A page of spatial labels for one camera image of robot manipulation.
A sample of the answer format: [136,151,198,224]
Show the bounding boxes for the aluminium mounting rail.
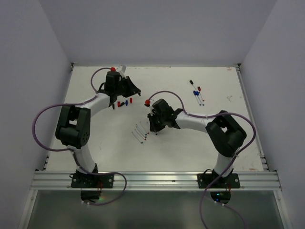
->
[30,171,281,191]

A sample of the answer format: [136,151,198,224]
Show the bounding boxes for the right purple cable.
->
[144,90,257,229]

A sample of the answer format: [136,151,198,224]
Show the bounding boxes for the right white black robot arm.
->
[144,99,247,187]

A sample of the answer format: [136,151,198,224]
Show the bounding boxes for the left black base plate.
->
[70,172,114,189]

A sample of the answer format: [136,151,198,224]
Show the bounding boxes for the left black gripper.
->
[115,76,141,98]

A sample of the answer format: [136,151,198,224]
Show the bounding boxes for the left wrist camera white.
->
[117,65,126,77]

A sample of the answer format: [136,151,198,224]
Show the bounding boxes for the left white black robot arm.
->
[55,68,141,187]

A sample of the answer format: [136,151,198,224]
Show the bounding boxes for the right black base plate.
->
[197,173,241,189]

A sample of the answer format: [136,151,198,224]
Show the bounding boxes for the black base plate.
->
[70,172,114,189]
[197,173,241,189]

